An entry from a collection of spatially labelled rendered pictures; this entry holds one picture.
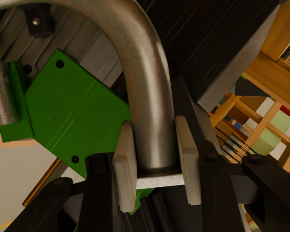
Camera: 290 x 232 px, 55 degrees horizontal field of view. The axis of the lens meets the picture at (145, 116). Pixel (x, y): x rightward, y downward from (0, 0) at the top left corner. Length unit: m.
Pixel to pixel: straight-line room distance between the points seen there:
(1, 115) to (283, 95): 0.95
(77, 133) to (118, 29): 0.22
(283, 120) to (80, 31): 3.63
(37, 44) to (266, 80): 0.87
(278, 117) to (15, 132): 3.65
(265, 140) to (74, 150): 3.28
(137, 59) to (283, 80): 0.98
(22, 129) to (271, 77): 0.91
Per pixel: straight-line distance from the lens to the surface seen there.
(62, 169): 0.53
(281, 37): 0.91
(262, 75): 1.12
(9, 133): 0.41
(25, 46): 0.41
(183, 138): 0.16
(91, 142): 0.37
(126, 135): 0.17
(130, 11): 0.18
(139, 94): 0.18
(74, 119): 0.37
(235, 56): 0.42
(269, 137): 3.63
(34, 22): 0.38
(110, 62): 0.89
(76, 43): 0.39
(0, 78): 0.38
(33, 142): 0.89
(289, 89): 1.13
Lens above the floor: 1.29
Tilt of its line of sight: 14 degrees down
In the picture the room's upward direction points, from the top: 131 degrees clockwise
